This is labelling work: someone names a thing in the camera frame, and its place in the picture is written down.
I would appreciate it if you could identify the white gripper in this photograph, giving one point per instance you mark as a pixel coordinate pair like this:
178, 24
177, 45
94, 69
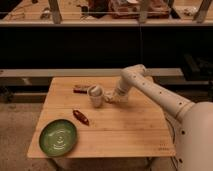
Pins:
113, 97

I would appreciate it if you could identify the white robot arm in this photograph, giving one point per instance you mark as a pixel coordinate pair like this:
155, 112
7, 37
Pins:
196, 119

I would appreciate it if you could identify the green ceramic bowl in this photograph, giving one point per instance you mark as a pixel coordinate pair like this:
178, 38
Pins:
58, 138

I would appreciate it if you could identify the wooden table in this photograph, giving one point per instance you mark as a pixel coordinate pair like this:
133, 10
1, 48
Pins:
135, 129

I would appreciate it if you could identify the brown chocolate bar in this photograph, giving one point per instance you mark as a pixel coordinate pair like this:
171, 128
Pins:
80, 89

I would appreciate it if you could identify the long wooden workbench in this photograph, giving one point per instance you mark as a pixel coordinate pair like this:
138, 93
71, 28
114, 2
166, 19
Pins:
101, 13

